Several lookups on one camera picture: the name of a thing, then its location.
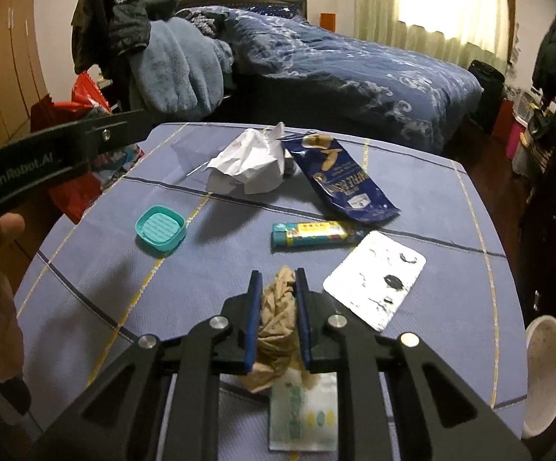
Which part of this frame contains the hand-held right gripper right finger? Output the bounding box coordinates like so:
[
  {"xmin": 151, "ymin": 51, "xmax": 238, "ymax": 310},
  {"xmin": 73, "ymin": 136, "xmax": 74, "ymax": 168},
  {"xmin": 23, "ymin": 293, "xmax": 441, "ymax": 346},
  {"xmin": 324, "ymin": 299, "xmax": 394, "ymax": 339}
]
[{"xmin": 293, "ymin": 267, "xmax": 533, "ymax": 461}]

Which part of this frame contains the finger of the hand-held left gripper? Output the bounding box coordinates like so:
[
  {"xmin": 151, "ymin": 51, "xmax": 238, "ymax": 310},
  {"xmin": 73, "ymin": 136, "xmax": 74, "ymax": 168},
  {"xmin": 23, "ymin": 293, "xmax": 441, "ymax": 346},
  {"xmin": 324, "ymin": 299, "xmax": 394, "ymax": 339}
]
[{"xmin": 84, "ymin": 109, "xmax": 147, "ymax": 166}]

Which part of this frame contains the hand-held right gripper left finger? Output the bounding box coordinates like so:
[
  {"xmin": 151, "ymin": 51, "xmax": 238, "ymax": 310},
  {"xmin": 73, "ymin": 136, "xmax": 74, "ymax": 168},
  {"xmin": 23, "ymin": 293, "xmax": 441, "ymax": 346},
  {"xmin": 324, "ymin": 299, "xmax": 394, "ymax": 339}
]
[{"xmin": 28, "ymin": 270, "xmax": 264, "ymax": 461}]

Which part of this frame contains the brown paper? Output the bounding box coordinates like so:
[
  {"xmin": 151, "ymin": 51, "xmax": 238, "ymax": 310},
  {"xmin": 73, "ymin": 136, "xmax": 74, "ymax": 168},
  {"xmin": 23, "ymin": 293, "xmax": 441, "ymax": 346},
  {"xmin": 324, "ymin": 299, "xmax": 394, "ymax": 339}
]
[{"xmin": 240, "ymin": 265, "xmax": 322, "ymax": 392}]

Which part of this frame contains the white round waste bin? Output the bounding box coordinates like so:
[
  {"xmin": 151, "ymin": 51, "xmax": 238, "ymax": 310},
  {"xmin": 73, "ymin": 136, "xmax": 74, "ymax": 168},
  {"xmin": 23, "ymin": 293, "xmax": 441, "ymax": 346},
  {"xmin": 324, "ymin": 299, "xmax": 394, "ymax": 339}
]
[{"xmin": 521, "ymin": 314, "xmax": 556, "ymax": 439}]

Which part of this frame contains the red plastic bag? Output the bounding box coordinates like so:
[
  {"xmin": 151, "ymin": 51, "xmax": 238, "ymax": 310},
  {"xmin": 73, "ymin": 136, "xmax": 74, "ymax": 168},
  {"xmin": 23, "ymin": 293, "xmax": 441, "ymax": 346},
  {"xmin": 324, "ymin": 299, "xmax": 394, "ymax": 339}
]
[{"xmin": 30, "ymin": 72, "xmax": 144, "ymax": 224}]

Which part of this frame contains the silver foil blister pack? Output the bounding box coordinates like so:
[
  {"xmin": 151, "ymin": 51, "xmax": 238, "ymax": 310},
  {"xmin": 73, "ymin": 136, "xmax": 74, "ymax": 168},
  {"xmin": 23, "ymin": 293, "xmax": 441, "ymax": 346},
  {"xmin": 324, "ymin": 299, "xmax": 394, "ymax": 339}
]
[{"xmin": 323, "ymin": 230, "xmax": 427, "ymax": 332}]

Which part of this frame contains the white green wipe packet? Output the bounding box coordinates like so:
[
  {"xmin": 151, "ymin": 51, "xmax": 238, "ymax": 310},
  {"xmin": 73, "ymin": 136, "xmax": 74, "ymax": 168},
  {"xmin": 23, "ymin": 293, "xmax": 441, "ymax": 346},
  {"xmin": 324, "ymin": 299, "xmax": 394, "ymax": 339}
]
[{"xmin": 268, "ymin": 372, "xmax": 339, "ymax": 452}]

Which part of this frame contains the teal yellow tube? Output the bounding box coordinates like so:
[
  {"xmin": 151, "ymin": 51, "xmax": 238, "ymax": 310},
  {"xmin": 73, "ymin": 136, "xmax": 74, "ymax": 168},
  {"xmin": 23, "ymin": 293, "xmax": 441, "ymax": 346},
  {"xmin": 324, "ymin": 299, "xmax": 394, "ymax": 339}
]
[{"xmin": 271, "ymin": 220, "xmax": 370, "ymax": 253}]

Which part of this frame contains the light blue fleece blanket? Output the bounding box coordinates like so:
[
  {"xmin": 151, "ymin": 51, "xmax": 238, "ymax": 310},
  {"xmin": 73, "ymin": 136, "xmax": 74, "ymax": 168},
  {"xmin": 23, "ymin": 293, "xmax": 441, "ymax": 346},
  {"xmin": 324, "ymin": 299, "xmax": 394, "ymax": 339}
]
[{"xmin": 131, "ymin": 17, "xmax": 235, "ymax": 121}]

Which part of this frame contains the teal soap dish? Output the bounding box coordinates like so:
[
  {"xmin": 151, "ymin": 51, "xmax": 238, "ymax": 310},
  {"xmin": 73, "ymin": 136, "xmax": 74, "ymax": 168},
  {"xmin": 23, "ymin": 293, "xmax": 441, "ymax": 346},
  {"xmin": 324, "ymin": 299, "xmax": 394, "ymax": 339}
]
[{"xmin": 135, "ymin": 205, "xmax": 186, "ymax": 256}]

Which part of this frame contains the wooden wardrobe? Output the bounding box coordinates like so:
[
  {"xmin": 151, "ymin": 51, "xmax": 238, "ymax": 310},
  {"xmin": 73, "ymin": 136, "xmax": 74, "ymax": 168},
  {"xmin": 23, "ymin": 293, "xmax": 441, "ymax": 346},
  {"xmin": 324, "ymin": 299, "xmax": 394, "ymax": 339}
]
[{"xmin": 0, "ymin": 0, "xmax": 50, "ymax": 159}]

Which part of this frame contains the dark padded jacket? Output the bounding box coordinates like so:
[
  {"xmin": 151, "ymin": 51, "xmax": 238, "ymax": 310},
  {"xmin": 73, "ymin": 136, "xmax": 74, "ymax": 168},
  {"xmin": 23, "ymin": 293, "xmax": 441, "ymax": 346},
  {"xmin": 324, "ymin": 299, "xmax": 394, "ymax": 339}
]
[{"xmin": 71, "ymin": 0, "xmax": 180, "ymax": 87}]

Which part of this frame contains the crumpled white paper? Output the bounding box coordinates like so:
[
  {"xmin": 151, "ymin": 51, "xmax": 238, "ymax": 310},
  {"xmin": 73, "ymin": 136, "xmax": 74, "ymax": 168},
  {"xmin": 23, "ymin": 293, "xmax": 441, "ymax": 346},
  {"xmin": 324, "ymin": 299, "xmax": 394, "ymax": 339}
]
[{"xmin": 206, "ymin": 122, "xmax": 298, "ymax": 195}]

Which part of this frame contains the dark blue snack bag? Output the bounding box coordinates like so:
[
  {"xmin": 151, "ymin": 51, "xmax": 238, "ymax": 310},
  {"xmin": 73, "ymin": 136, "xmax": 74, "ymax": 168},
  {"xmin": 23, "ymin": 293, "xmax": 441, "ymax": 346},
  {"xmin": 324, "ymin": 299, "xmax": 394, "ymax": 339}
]
[{"xmin": 280, "ymin": 132, "xmax": 401, "ymax": 226}]

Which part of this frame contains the dark wooden headboard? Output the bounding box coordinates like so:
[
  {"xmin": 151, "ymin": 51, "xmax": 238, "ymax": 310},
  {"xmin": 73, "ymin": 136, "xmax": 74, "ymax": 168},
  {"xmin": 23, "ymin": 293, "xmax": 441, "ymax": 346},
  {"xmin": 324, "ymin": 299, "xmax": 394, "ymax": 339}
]
[{"xmin": 177, "ymin": 0, "xmax": 308, "ymax": 19}]

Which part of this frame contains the blue patterned duvet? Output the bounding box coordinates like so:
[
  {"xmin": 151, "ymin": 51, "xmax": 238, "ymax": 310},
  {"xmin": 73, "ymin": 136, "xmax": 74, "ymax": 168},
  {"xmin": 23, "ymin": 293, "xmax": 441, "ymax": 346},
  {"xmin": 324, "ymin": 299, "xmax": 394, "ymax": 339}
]
[{"xmin": 177, "ymin": 5, "xmax": 484, "ymax": 154}]

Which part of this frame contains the dark wooden cabinet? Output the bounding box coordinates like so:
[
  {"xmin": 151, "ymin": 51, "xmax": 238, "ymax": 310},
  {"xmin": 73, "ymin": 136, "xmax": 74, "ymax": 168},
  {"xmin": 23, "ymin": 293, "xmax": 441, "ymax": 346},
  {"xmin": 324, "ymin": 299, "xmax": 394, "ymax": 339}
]
[{"xmin": 518, "ymin": 134, "xmax": 556, "ymax": 327}]

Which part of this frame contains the pink container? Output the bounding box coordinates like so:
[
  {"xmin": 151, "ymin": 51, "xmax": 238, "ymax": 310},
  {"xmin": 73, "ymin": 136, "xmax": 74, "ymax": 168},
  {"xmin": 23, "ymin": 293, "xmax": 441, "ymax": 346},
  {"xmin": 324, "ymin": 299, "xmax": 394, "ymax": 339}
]
[{"xmin": 506, "ymin": 120, "xmax": 529, "ymax": 160}]

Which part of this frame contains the red box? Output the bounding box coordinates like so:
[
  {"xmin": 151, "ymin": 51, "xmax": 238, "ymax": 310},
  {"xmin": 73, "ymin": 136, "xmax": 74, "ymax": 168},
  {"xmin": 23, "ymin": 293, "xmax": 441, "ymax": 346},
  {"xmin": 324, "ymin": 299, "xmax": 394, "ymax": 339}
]
[{"xmin": 493, "ymin": 98, "xmax": 516, "ymax": 142}]

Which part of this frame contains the black suitcase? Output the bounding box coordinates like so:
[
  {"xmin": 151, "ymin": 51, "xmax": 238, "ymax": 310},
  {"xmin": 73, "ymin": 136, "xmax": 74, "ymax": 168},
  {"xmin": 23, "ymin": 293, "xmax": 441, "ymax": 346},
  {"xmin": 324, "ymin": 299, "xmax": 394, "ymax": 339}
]
[{"xmin": 468, "ymin": 59, "xmax": 506, "ymax": 134}]

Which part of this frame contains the pale green curtain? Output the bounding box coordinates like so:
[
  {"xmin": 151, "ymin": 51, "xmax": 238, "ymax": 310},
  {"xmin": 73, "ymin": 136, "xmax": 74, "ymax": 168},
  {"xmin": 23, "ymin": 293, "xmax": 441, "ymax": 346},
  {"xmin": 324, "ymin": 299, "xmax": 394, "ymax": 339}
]
[{"xmin": 355, "ymin": 0, "xmax": 514, "ymax": 73}]

